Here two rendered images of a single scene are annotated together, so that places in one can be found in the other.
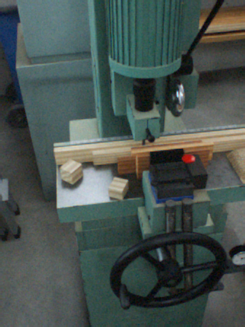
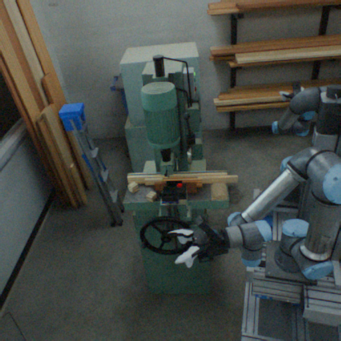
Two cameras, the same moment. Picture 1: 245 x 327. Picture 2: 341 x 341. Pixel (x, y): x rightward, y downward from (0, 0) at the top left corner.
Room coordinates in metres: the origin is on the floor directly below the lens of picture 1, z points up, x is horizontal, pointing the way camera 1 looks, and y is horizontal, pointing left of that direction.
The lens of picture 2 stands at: (-0.59, -0.47, 2.05)
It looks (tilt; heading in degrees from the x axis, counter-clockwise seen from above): 35 degrees down; 15
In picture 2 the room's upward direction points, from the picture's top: 6 degrees counter-clockwise
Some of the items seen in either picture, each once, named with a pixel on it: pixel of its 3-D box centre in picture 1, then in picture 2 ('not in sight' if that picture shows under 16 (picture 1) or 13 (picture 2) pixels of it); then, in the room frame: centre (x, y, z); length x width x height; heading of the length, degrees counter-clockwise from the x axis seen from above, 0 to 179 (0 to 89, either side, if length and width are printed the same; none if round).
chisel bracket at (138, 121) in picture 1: (143, 117); (168, 164); (0.87, -0.06, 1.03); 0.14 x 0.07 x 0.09; 7
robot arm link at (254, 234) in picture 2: not in sight; (254, 233); (0.20, -0.53, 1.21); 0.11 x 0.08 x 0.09; 112
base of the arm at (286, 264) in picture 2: not in sight; (292, 252); (0.42, -0.73, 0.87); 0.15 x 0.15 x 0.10
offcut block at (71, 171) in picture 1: (71, 171); (133, 187); (0.77, 0.14, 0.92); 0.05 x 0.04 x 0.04; 144
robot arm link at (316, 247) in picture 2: not in sight; (321, 222); (0.30, -0.78, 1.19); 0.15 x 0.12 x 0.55; 22
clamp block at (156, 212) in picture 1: (173, 198); (174, 202); (0.66, -0.13, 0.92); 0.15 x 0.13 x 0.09; 97
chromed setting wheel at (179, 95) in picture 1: (176, 97); (189, 154); (0.99, -0.17, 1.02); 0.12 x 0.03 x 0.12; 7
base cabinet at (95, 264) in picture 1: (135, 242); (178, 231); (0.97, -0.05, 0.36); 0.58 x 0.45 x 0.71; 7
